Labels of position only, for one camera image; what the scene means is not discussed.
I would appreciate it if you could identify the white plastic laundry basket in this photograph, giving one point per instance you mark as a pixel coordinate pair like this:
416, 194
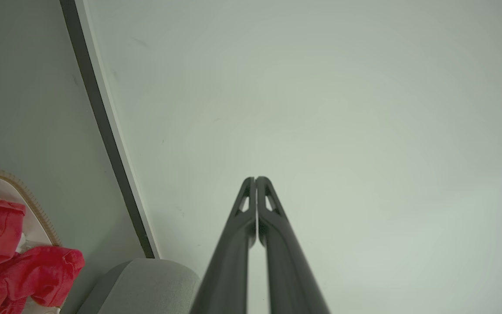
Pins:
37, 213

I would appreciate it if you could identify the black and white wall skirting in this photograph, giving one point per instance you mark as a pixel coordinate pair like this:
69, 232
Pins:
107, 131

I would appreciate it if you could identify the red garment with white stripes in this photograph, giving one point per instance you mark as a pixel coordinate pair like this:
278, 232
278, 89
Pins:
37, 274

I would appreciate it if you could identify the grey fabric sofa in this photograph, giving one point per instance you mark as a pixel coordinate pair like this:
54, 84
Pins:
146, 288

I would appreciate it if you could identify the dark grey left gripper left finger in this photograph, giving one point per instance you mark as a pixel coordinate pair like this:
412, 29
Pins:
229, 266

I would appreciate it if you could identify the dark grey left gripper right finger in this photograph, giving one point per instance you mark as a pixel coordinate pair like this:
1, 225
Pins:
288, 270

